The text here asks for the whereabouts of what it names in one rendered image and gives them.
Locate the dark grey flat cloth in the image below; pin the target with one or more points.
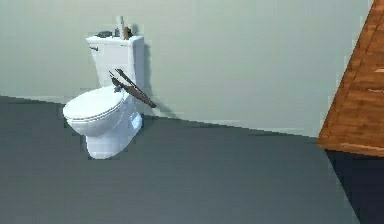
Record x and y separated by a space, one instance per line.
104 34

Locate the dark brown long stick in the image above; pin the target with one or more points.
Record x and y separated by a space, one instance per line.
136 93

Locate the small dark grey bottle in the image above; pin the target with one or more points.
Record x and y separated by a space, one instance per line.
117 32

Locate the brown wooden cupboard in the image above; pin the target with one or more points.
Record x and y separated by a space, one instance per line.
361 100

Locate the brown cylinder roll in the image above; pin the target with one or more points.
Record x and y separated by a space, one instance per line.
127 33

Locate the pale tall bottle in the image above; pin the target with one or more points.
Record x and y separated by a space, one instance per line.
122 26

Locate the white toilet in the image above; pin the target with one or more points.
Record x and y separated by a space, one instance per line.
100 110

